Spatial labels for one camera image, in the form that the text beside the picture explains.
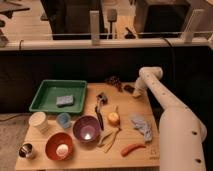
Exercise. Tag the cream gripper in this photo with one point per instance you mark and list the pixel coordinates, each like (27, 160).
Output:
(136, 93)

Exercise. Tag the black eraser block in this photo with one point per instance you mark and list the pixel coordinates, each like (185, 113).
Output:
(129, 88)

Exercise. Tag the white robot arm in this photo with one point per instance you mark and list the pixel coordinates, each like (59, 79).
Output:
(181, 132)

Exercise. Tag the purple bowl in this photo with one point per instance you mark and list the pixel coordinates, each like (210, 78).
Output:
(86, 129)

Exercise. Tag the red bowl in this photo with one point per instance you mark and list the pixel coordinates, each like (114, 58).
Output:
(59, 146)

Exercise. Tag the brown pine cone bunch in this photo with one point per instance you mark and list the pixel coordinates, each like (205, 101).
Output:
(114, 81)

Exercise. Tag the blue grey cloth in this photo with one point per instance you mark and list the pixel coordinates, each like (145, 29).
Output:
(142, 126)

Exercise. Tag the yellow toy fruit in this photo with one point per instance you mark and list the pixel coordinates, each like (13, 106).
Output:
(113, 117)

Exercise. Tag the blue sponge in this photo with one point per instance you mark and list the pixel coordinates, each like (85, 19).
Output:
(64, 100)

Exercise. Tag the small blue cup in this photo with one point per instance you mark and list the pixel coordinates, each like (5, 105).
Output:
(64, 120)

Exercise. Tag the green plastic tray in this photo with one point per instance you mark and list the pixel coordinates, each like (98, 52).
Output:
(46, 96)

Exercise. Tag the white paper cup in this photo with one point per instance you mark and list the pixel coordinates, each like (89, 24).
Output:
(39, 121)

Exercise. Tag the small metal cup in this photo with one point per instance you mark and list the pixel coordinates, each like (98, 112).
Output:
(27, 151)

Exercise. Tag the black handled peeler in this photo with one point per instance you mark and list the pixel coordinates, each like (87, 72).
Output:
(101, 100)

